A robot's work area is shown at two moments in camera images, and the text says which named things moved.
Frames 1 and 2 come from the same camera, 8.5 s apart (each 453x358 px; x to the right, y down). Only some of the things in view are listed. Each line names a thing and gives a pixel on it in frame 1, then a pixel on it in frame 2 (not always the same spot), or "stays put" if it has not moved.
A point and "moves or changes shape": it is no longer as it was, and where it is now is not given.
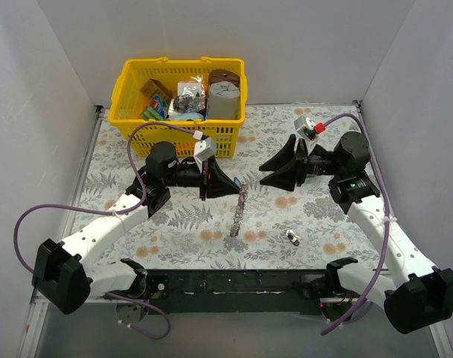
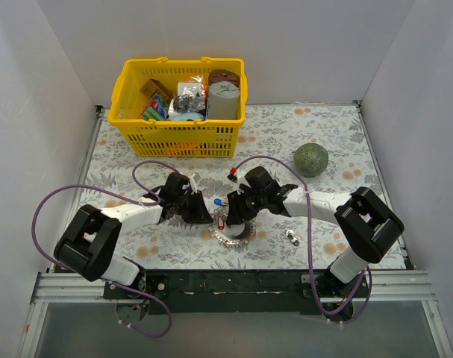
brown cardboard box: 154,87 stays put
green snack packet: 157,109 stays put
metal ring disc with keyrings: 236,220 moves or changes shape
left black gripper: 204,179 to 195,207
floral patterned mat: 265,227 stays put
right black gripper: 303,164 to 237,206
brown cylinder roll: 222,74 stays put
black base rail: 236,291 stays put
